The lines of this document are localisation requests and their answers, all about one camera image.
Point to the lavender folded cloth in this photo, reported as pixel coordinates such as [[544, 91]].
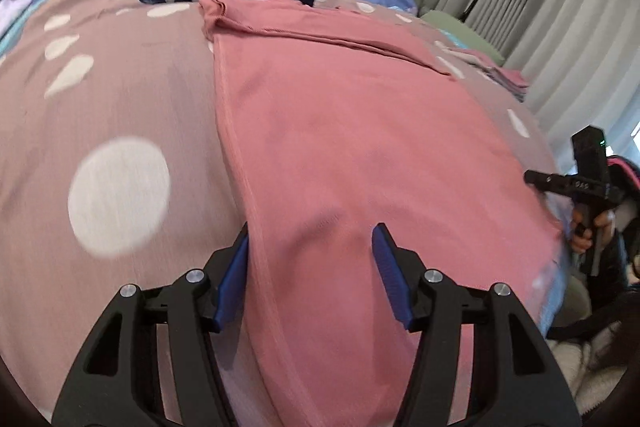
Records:
[[9, 11]]

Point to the person's right hand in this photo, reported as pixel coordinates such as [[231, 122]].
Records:
[[603, 227]]

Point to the pink knit shirt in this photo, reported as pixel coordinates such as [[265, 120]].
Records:
[[333, 119]]

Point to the green pillow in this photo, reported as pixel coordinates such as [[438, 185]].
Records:
[[460, 33]]

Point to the mauve polka-dot blanket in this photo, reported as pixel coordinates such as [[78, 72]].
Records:
[[112, 172]]

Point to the grey curtain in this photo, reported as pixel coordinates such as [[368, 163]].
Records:
[[580, 58]]

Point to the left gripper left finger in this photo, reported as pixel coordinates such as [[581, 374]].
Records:
[[115, 380]]

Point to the folded clothes stack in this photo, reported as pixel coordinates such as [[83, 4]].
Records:
[[510, 79]]

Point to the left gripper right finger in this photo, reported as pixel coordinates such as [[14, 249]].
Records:
[[515, 379]]

